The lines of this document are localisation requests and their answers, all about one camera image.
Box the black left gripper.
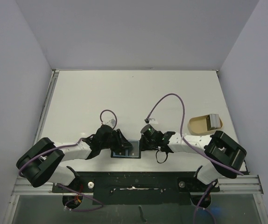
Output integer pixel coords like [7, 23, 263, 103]
[100, 129, 132, 152]

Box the black leather card holder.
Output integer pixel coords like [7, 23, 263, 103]
[111, 140, 141, 159]

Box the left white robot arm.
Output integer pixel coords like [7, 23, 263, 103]
[16, 125, 133, 192]

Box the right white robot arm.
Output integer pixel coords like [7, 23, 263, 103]
[140, 124, 247, 191]

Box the beige card tray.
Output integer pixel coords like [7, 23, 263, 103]
[187, 114, 223, 136]

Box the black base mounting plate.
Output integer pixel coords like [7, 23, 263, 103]
[52, 171, 220, 206]

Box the black looped wrist cable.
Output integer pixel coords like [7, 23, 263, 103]
[155, 150, 169, 164]

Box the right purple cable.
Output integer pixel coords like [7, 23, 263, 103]
[144, 93, 244, 176]

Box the purple cable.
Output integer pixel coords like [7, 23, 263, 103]
[18, 109, 118, 212]
[144, 93, 244, 176]

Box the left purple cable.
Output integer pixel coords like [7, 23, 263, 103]
[18, 109, 118, 212]

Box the left aluminium rail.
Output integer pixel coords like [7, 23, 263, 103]
[16, 70, 61, 188]

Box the aluminium rail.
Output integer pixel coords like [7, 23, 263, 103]
[16, 70, 61, 188]
[216, 175, 264, 195]

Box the right aluminium rail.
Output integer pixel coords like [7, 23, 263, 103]
[216, 175, 264, 195]

